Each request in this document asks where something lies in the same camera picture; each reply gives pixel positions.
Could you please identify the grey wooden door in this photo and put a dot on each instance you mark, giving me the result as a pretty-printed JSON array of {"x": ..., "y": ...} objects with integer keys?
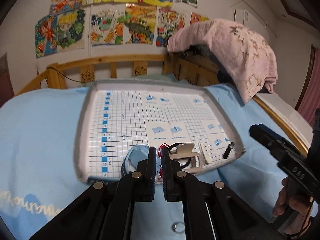
[{"x": 5, "y": 77}]

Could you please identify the pink floral blanket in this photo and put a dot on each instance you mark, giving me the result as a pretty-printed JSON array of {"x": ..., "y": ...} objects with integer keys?
[{"x": 232, "y": 50}]

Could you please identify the white hair clip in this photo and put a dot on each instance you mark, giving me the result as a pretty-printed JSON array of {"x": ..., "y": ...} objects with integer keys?
[{"x": 203, "y": 155}]

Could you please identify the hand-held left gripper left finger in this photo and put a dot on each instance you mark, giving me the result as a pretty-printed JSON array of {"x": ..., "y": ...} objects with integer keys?
[{"x": 151, "y": 165}]

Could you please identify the white air conditioner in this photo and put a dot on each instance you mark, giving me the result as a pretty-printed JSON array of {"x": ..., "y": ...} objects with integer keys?
[{"x": 241, "y": 17}]

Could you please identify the pink curtain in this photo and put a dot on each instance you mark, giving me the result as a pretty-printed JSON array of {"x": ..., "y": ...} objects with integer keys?
[{"x": 311, "y": 90}]

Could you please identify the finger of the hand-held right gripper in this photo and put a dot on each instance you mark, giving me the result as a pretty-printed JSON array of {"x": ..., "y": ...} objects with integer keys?
[
  {"x": 272, "y": 133},
  {"x": 272, "y": 147}
]

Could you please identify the wooden bed headboard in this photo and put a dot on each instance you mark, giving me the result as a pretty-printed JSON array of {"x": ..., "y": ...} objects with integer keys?
[{"x": 100, "y": 62}]

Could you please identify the grey cardboard tray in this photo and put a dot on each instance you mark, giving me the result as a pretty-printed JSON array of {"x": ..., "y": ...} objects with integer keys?
[{"x": 140, "y": 120}]

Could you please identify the white mattress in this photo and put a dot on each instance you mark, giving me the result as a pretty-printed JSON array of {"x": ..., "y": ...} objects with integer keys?
[{"x": 282, "y": 107}]

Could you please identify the beige hair claw clip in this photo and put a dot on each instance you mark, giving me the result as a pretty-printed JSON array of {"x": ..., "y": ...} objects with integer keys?
[{"x": 183, "y": 147}]

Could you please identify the person's right hand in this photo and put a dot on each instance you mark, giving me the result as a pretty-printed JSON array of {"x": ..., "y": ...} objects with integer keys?
[{"x": 297, "y": 210}]

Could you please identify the red carabiner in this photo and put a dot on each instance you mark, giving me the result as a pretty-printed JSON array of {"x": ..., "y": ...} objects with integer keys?
[{"x": 163, "y": 147}]

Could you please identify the group of colourful wall drawings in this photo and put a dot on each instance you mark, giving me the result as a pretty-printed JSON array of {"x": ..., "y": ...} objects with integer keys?
[{"x": 112, "y": 22}]

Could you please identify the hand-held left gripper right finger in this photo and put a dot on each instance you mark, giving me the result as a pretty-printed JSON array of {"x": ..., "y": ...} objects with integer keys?
[{"x": 165, "y": 167}]

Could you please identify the black hair clip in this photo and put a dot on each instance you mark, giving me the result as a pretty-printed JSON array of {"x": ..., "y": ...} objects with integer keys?
[{"x": 228, "y": 151}]

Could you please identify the blue wrist watch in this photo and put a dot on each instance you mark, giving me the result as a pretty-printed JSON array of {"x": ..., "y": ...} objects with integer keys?
[{"x": 135, "y": 155}]

